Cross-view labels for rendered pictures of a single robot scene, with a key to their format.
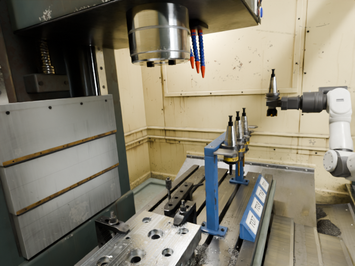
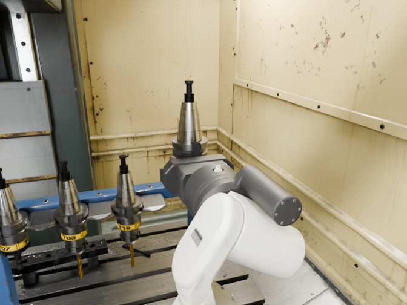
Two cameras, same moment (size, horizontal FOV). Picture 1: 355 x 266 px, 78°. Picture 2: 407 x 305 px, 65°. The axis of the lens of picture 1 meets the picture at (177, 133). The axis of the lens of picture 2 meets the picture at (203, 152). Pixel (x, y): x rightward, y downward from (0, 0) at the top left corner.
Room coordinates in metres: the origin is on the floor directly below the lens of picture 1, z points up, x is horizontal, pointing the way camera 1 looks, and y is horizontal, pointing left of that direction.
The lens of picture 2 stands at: (0.60, -0.82, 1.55)
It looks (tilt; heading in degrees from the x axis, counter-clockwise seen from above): 20 degrees down; 43
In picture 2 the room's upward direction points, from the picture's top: straight up
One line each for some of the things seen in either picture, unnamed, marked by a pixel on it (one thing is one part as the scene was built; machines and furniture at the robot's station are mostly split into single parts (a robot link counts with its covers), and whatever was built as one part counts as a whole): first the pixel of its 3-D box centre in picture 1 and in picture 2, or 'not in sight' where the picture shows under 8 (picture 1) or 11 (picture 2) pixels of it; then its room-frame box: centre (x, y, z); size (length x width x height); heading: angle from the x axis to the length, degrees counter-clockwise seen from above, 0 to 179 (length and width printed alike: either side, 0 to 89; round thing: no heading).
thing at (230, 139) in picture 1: (230, 134); (5, 203); (0.74, -0.19, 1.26); 0.04 x 0.04 x 0.07
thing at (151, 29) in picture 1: (159, 39); not in sight; (0.61, 0.03, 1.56); 0.16 x 0.16 x 0.12
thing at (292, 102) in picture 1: (297, 102); (208, 184); (0.93, -0.52, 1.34); 0.13 x 0.12 x 0.10; 151
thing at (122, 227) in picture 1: (113, 231); not in sight; (0.65, 0.23, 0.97); 0.13 x 0.03 x 0.15; 61
